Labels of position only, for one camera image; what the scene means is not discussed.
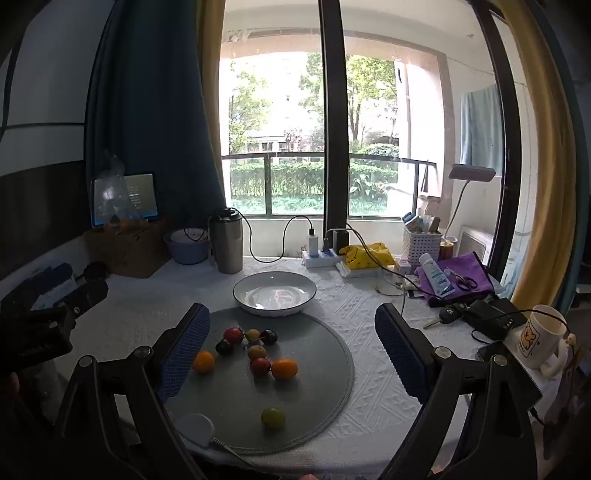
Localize white tube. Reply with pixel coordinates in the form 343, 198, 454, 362
418, 253, 455, 298

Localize yellow plastic bag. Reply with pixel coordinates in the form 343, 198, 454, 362
339, 241, 397, 270

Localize black scissors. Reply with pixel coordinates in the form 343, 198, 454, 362
445, 269, 481, 291

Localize cardboard box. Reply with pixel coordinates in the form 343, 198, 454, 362
83, 217, 174, 279

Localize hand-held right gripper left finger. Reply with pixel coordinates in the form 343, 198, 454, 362
51, 303, 212, 480

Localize balcony railing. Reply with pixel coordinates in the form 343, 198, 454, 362
222, 154, 439, 217

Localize black car key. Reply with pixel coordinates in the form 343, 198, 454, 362
423, 305, 467, 330

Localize light blue printed box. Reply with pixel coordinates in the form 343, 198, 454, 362
28, 262, 77, 310

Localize white desk lamp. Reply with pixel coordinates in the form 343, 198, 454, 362
443, 164, 497, 241

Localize blue plastic bowl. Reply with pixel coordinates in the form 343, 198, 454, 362
163, 227, 211, 265

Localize black box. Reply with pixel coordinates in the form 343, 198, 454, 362
463, 298, 527, 337

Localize stainless steel tumbler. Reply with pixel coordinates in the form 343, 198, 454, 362
208, 209, 245, 275

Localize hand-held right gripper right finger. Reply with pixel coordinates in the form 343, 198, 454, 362
374, 302, 546, 480

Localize white pink-rimmed bowl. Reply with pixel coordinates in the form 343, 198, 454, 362
169, 228, 208, 244

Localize outdoor air conditioner unit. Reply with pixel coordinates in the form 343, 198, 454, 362
459, 224, 495, 259

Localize black window frame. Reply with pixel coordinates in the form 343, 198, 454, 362
318, 0, 352, 259

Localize dark blue curtain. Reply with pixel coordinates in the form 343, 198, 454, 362
84, 0, 227, 232

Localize white plate with dark rim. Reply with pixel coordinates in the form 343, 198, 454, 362
232, 271, 317, 317

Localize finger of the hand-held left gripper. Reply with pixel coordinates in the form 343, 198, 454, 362
60, 281, 110, 319

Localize yellow curtain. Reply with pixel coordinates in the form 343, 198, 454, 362
196, 0, 232, 204

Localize black charging cable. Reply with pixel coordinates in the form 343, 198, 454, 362
233, 212, 315, 260
344, 226, 416, 287

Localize person's left hand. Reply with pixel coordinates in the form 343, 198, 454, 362
0, 371, 21, 402

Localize white tissue packet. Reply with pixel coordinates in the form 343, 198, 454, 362
336, 261, 393, 278

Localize purple cloth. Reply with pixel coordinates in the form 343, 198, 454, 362
413, 251, 497, 308

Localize tablet screen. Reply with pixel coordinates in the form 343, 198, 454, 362
91, 172, 159, 228

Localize white bear mug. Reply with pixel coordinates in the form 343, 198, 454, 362
504, 305, 578, 380

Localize white plastic basket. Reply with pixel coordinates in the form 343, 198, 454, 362
403, 224, 445, 263

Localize light blue towel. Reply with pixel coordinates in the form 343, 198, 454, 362
459, 84, 502, 169

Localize grey round placemat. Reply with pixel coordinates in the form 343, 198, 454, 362
164, 307, 355, 455

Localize white power strip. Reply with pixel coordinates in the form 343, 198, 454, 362
302, 249, 345, 269

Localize small green citrus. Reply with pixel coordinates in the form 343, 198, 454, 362
261, 407, 286, 430

